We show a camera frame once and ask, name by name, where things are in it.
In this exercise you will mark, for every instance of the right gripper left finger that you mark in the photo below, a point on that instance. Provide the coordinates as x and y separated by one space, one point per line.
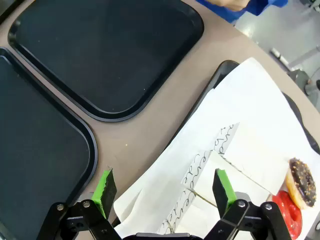
107 190

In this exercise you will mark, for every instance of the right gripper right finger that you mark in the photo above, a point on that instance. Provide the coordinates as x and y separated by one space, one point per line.
222 192

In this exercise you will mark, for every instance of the white script-printed paper box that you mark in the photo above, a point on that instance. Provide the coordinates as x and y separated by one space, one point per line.
212 172
197 215

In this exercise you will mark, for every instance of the red glazed donut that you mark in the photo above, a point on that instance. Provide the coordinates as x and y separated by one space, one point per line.
290 212

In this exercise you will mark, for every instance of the person's left hand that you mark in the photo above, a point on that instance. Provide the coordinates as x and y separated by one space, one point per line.
230 4

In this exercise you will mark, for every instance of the black plastic tray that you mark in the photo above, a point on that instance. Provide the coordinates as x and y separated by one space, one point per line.
222 72
37 137
100 50

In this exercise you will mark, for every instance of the white paper sheet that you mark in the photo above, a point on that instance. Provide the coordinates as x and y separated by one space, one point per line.
250 100

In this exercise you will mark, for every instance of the grey metal leg base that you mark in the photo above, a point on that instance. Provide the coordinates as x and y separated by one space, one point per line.
303 80

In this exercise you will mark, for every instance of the person in blue shirt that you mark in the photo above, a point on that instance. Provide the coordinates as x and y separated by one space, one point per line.
257 6

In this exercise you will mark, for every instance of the white floor bracket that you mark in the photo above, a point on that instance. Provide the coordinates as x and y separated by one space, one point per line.
280 56

